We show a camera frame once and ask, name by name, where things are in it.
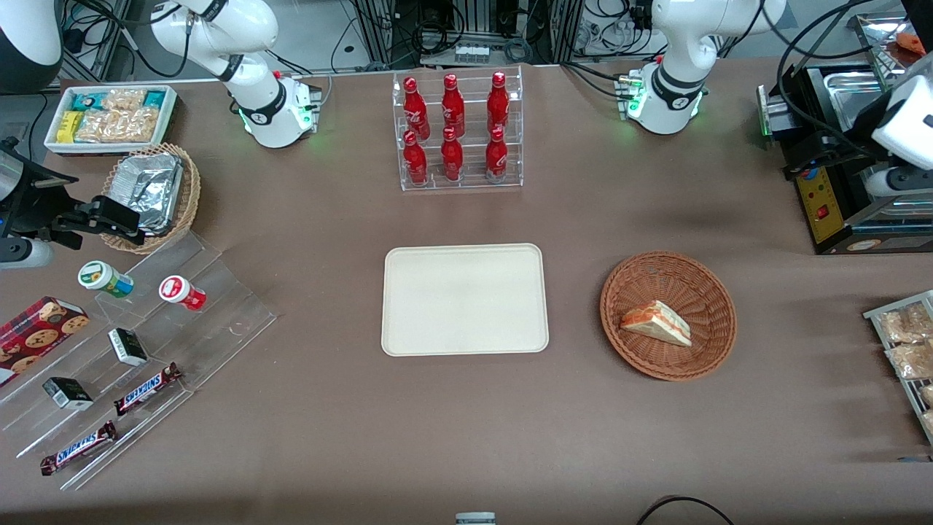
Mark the orange food item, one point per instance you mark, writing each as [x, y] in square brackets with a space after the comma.
[911, 41]

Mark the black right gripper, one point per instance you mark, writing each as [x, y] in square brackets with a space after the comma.
[36, 202]

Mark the triangle sandwich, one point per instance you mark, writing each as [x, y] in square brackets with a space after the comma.
[656, 324]

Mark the red chocolate chip cookie box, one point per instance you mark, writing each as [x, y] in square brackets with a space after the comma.
[40, 332]

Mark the silver foil packet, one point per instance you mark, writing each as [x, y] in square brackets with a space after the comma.
[146, 189]

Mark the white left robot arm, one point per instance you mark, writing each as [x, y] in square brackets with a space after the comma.
[674, 87]

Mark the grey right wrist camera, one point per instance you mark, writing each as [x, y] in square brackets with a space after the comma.
[25, 253]

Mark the Snickers chocolate bar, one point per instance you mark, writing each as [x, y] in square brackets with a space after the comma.
[78, 448]
[146, 389]

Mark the cream plastic tray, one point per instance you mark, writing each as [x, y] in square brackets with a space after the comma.
[464, 299]

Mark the black machine with yellow panel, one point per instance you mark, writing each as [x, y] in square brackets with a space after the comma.
[820, 204]

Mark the yellow snack packet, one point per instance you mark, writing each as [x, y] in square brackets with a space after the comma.
[69, 126]

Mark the grey device edge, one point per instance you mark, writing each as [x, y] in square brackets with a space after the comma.
[475, 518]

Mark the clear bag of cookies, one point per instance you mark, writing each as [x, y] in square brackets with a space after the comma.
[124, 98]
[116, 125]

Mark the clear acrylic bottle rack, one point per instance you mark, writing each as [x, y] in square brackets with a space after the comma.
[474, 182]

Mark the light wicker basket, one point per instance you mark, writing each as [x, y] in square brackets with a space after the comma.
[191, 197]

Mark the clear acrylic stepped stand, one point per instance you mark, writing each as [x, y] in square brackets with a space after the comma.
[219, 306]

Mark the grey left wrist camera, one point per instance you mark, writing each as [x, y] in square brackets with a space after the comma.
[893, 181]

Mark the green lidded snack cup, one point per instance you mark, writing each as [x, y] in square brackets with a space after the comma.
[104, 278]

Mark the red cola bottle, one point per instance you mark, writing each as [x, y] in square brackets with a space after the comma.
[453, 103]
[452, 157]
[415, 160]
[498, 100]
[415, 106]
[496, 156]

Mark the white rectangular snack bin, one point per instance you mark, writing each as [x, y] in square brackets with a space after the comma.
[171, 117]

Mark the brown wicker basket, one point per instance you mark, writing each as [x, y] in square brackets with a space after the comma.
[678, 277]

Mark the shiny metal tray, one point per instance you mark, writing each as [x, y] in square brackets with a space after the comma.
[878, 36]

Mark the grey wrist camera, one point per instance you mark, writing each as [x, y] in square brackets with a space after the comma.
[893, 181]
[25, 253]

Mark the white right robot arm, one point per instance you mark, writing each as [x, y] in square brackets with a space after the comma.
[256, 102]

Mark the white power strip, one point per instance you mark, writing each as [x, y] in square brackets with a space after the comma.
[472, 53]

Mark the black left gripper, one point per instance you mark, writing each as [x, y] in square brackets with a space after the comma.
[826, 148]

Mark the clear pack of pastry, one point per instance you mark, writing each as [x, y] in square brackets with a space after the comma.
[927, 396]
[912, 360]
[902, 324]

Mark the red lidded snack cup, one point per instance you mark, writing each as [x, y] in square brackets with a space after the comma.
[181, 292]

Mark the teal snack packet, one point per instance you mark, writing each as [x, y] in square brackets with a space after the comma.
[87, 100]
[154, 98]

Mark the small black carton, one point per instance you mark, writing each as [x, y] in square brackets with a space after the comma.
[67, 394]
[127, 347]

